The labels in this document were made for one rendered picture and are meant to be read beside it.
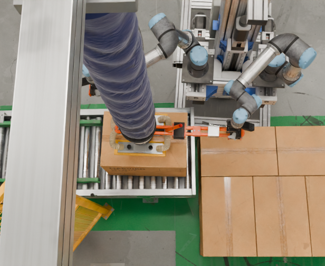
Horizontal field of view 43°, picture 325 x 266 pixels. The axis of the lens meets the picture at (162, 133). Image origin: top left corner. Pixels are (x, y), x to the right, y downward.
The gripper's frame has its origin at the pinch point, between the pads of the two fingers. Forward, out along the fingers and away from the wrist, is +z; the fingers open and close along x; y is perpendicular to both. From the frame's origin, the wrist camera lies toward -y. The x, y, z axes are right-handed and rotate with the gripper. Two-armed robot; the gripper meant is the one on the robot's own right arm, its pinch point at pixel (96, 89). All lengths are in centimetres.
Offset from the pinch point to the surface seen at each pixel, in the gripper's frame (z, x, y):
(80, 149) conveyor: 74, -25, -26
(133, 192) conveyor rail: 64, -60, 20
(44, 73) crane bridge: -182, -65, 32
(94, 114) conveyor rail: 64, 3, -15
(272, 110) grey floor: 124, 28, 141
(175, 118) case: 29, -10, 52
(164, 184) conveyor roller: 69, -52, 44
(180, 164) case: 29, -43, 56
